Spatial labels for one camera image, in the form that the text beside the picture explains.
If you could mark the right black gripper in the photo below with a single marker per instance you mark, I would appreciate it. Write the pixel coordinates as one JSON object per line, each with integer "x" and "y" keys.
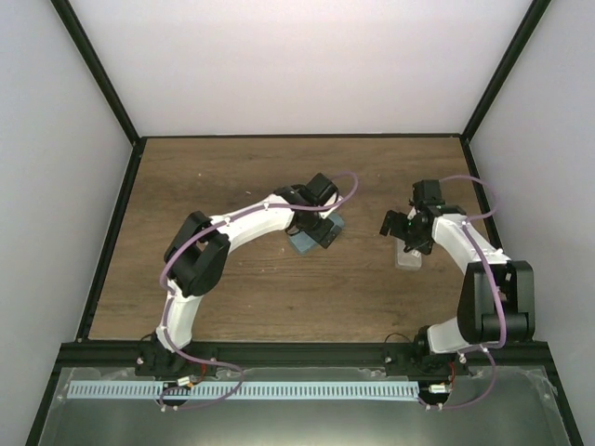
{"x": 425, "y": 246}

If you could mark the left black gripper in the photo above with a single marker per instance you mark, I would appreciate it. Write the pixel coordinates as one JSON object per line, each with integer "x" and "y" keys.
{"x": 318, "y": 232}

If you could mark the green glasses case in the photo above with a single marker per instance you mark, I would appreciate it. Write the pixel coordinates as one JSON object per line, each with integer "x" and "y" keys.
{"x": 309, "y": 241}

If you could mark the blue-grey glasses case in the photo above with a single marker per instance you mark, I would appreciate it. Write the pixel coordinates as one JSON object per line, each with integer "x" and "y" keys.
{"x": 411, "y": 260}

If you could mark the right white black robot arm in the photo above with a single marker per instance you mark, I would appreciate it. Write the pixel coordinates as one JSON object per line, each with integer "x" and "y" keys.
{"x": 496, "y": 304}

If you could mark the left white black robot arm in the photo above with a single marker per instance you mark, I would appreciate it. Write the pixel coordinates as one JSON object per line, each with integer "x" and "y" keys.
{"x": 196, "y": 258}

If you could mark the light blue slotted cable duct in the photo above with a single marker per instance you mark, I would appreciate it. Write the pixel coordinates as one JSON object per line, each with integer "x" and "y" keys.
{"x": 376, "y": 390}

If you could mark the black aluminium frame rail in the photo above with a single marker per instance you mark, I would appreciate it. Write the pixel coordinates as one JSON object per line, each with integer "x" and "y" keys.
{"x": 246, "y": 355}

